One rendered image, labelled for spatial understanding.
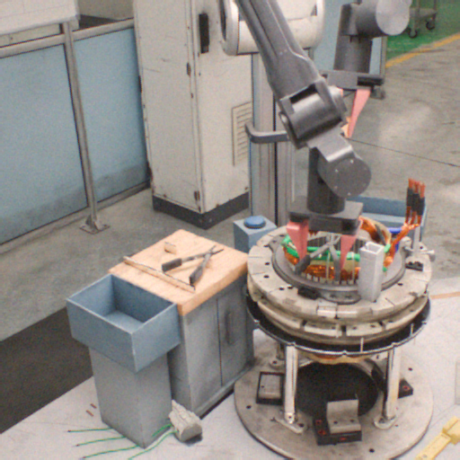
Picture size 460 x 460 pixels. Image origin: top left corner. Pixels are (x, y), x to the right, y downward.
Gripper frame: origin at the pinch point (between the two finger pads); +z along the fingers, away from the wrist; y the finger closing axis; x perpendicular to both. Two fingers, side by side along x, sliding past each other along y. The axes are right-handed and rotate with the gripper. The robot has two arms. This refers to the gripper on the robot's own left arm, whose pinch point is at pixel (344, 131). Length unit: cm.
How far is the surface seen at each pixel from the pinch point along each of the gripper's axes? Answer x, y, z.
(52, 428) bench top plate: 5, -48, 61
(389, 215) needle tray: 39.5, 13.7, 17.2
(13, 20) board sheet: 179, -142, -36
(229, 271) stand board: 8.2, -17.1, 27.1
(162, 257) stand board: 12.3, -30.7, 26.8
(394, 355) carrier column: 3.6, 13.4, 37.3
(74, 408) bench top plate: 11, -46, 59
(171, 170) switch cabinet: 246, -80, 29
